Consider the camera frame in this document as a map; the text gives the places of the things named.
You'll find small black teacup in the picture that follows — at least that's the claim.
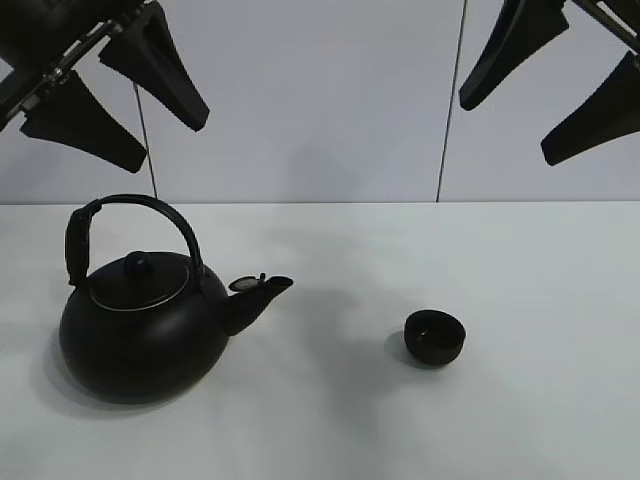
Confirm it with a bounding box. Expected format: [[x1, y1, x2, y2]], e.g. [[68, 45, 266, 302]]
[[403, 309, 467, 368]]

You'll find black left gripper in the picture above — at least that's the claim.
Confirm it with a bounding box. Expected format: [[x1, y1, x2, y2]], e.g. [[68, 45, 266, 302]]
[[1, 1, 209, 173]]

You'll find black round teapot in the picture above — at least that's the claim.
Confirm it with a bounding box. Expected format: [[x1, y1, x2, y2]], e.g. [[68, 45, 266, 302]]
[[58, 194, 294, 405]]

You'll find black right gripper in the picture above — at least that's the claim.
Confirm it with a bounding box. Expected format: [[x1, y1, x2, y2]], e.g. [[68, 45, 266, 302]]
[[459, 0, 639, 166]]

